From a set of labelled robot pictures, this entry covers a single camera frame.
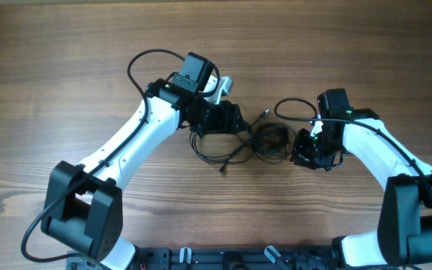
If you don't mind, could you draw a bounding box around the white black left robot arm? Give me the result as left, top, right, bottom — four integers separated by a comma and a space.
41, 75, 246, 269

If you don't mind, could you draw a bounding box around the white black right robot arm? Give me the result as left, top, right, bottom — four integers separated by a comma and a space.
290, 88, 432, 268

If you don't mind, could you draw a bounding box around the thin black micro-USB cable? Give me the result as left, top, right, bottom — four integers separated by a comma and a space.
188, 108, 272, 176

